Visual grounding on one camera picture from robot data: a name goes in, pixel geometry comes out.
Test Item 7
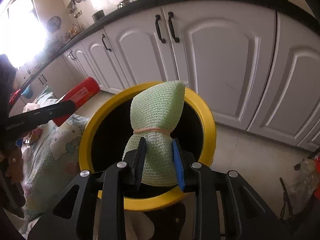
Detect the green mesh scrub cloth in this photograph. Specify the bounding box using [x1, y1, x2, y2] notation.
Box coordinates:
[124, 81, 185, 186]

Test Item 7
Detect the red cylindrical package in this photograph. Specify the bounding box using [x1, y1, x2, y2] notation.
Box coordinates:
[53, 77, 100, 127]

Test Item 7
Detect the yellow rimmed trash bin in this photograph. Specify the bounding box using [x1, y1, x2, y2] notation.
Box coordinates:
[79, 81, 216, 211]

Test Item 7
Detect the black kitchen countertop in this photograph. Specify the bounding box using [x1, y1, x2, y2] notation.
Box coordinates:
[13, 0, 319, 100]

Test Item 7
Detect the blue hanging cloth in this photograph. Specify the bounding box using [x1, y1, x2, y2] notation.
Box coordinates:
[22, 85, 33, 99]

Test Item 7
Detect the Hello Kitty blanket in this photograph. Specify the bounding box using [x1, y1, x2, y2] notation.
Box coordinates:
[17, 86, 91, 230]

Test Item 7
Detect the clear plastic bag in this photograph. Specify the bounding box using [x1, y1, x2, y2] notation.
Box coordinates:
[286, 158, 319, 214]

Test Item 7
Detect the white cabinet door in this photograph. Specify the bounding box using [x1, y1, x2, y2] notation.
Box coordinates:
[163, 0, 276, 130]

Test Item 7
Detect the dark metal pot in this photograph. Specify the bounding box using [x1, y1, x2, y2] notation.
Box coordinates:
[92, 10, 105, 22]

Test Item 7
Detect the steel kettle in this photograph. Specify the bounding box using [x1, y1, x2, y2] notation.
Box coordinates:
[117, 0, 131, 9]

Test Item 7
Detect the small wall fan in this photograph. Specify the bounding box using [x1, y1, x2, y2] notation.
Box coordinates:
[47, 16, 62, 33]

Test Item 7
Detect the black cabinet handle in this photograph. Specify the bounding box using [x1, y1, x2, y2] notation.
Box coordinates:
[101, 34, 112, 53]
[155, 14, 166, 44]
[168, 11, 180, 43]

